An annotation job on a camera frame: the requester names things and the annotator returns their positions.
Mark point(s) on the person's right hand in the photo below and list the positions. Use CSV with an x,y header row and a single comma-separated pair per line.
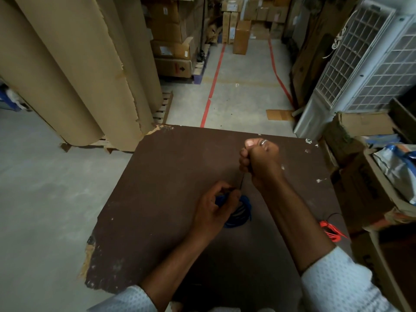
x,y
264,165

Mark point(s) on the person's left hand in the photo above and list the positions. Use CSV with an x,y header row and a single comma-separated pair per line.
x,y
209,213

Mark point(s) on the person's left thumb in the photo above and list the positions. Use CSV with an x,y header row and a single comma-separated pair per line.
x,y
234,201

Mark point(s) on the person's right thumb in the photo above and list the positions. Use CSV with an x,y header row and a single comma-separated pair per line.
x,y
252,143

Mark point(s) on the person's right forearm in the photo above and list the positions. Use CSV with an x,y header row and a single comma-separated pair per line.
x,y
292,220

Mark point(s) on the person's left forearm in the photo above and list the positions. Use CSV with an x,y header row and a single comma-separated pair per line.
x,y
175,266

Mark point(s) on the flat cardboard piece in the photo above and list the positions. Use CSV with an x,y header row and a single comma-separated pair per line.
x,y
279,114

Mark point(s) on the blue pallet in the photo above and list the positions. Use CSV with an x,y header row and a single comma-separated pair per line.
x,y
199,69

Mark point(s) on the wooden pallet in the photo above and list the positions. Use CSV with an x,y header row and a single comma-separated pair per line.
x,y
162,108

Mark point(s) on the small open cardboard box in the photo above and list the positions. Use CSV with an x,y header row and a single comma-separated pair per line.
x,y
354,129

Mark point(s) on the tall standing cardboard box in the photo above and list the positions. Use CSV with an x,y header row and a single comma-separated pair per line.
x,y
242,38

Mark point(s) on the cardboard box with red label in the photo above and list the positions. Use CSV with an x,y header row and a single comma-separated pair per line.
x,y
174,68

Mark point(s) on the leaning brown wooden board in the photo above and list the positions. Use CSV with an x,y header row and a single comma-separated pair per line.
x,y
320,51

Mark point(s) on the slim upright cardboard box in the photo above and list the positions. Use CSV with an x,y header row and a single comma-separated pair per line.
x,y
233,27
226,27

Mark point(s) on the large open cardboard box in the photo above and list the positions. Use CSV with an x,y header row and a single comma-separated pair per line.
x,y
364,191

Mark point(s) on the white air conditioner unit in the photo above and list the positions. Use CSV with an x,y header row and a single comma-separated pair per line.
x,y
386,71
344,61

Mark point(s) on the cardboard box with open flap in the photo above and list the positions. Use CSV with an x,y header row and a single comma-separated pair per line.
x,y
172,49

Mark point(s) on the stack of cardboard boxes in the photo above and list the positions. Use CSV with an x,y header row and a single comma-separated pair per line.
x,y
266,12

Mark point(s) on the white right shirt sleeve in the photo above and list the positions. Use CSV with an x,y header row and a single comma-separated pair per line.
x,y
338,285

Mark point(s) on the white shirt sleeve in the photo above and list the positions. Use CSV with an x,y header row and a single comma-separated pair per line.
x,y
338,285
126,302

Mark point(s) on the large plain cardboard box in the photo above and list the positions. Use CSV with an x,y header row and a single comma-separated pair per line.
x,y
169,30

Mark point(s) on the narrow brown paper roll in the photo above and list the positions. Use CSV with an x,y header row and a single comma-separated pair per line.
x,y
143,55

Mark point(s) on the white left shirt sleeve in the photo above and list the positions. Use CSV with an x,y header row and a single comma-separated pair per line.
x,y
126,302

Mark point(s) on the white and blue plastic bag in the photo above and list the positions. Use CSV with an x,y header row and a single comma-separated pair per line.
x,y
398,168

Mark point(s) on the cardboard box with white label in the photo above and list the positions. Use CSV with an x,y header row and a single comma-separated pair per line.
x,y
164,11

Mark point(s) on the dark cardboard box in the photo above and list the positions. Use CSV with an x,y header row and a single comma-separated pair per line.
x,y
390,266

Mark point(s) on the torn brown paper roll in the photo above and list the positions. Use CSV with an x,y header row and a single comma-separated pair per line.
x,y
84,61

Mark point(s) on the wide brown paper roll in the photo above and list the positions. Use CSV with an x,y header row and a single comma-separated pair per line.
x,y
39,74

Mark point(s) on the crumpled white plastic bag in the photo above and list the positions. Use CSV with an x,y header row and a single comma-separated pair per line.
x,y
16,97

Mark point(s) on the blue plastic object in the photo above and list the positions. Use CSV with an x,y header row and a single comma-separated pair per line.
x,y
6,99

